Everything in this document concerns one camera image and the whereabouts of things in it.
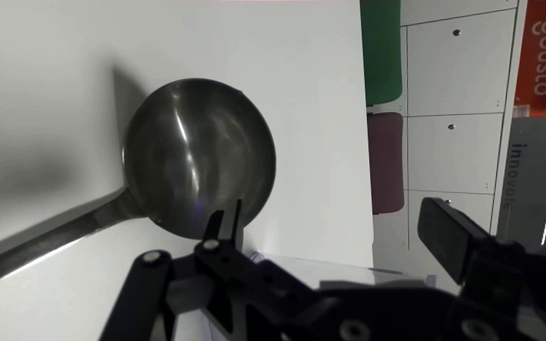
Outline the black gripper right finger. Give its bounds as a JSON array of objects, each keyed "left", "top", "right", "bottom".
[{"left": 417, "top": 198, "right": 500, "bottom": 285}]

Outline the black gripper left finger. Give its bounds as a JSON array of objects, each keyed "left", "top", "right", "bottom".
[{"left": 200, "top": 201, "right": 242, "bottom": 252}]

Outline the steel ladle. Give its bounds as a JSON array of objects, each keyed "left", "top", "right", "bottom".
[{"left": 0, "top": 78, "right": 276, "bottom": 279}]

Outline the white cabinet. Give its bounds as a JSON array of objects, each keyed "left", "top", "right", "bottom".
[{"left": 373, "top": 0, "right": 525, "bottom": 273}]

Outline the maroon chair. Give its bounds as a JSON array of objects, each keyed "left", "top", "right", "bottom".
[{"left": 367, "top": 112, "right": 403, "bottom": 215}]

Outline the green chair left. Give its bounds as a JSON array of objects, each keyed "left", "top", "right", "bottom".
[{"left": 360, "top": 0, "right": 401, "bottom": 107}]

